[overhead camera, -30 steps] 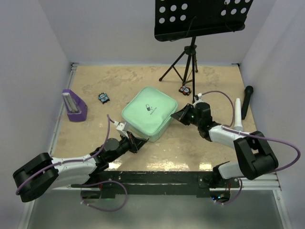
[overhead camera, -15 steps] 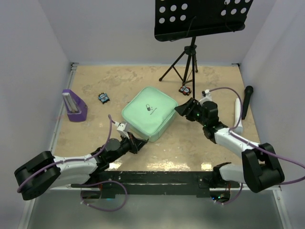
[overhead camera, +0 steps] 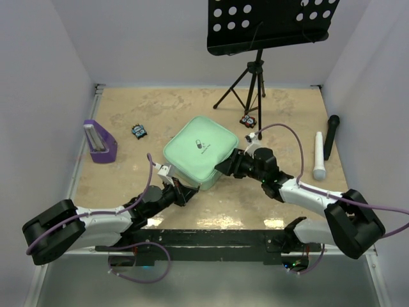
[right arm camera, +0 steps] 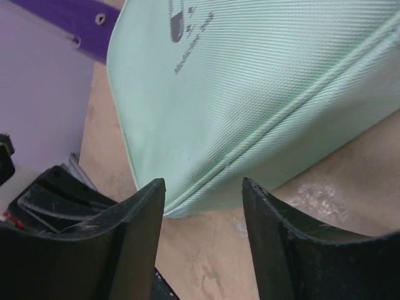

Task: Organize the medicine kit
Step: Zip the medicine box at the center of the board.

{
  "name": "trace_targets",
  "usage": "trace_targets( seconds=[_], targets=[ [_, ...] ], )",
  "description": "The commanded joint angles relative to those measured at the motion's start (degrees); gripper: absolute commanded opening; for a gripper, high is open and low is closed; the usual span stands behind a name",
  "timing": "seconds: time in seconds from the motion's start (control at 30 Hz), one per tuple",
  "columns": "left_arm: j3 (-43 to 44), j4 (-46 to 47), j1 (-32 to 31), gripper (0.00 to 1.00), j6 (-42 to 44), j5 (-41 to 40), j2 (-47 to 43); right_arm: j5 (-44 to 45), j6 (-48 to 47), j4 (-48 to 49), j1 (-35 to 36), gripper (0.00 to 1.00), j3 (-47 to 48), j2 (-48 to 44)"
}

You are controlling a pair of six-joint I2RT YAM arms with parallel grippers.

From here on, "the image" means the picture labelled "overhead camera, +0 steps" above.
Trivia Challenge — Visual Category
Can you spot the white microphone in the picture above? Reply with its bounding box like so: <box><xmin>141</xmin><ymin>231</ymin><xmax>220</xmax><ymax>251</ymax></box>
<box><xmin>313</xmin><ymin>131</ymin><xmax>326</xmax><ymax>181</ymax></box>

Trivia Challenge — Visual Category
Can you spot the black music stand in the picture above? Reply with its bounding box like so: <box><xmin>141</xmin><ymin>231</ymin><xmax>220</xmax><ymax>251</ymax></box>
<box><xmin>206</xmin><ymin>0</ymin><xmax>343</xmax><ymax>141</ymax></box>

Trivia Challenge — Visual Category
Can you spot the red owl toy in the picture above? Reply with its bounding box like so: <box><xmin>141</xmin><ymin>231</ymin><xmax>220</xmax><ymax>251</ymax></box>
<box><xmin>240</xmin><ymin>114</ymin><xmax>257</xmax><ymax>129</ymax></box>

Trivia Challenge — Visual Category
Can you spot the purple metronome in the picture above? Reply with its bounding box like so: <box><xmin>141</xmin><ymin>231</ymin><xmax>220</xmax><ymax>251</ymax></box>
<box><xmin>83</xmin><ymin>120</ymin><xmax>118</xmax><ymax>164</ymax></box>

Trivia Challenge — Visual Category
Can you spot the mint green medicine case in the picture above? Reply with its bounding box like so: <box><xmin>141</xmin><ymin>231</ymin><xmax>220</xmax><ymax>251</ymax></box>
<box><xmin>163</xmin><ymin>116</ymin><xmax>239</xmax><ymax>191</ymax></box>

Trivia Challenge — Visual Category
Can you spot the black microphone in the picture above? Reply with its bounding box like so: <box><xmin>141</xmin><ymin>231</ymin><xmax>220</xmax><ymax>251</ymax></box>
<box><xmin>323</xmin><ymin>114</ymin><xmax>340</xmax><ymax>161</ymax></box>

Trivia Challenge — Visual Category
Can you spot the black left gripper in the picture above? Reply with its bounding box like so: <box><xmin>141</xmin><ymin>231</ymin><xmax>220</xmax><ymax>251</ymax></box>
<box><xmin>146</xmin><ymin>177</ymin><xmax>197</xmax><ymax>218</ymax></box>

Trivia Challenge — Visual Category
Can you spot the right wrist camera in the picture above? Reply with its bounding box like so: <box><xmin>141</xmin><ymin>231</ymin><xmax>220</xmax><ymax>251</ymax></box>
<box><xmin>245</xmin><ymin>132</ymin><xmax>261</xmax><ymax>157</ymax></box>

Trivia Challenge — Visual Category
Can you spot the blue owl toy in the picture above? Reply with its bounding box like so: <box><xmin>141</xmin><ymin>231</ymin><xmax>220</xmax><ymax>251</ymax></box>
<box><xmin>131</xmin><ymin>124</ymin><xmax>148</xmax><ymax>139</ymax></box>

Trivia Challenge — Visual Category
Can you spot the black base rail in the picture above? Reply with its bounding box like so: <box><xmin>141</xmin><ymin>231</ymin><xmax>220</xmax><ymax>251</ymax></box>
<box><xmin>114</xmin><ymin>229</ymin><xmax>305</xmax><ymax>265</ymax></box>

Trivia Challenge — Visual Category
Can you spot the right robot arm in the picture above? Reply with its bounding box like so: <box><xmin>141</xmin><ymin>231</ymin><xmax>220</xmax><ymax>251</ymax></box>
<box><xmin>215</xmin><ymin>148</ymin><xmax>386</xmax><ymax>259</ymax></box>

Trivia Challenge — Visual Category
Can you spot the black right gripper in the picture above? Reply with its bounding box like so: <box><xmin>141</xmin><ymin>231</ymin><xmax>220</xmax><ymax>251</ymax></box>
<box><xmin>215</xmin><ymin>148</ymin><xmax>266</xmax><ymax>183</ymax></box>

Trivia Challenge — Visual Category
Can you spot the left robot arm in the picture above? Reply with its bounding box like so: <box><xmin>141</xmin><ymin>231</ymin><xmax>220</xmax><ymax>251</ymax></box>
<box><xmin>22</xmin><ymin>178</ymin><xmax>199</xmax><ymax>265</ymax></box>

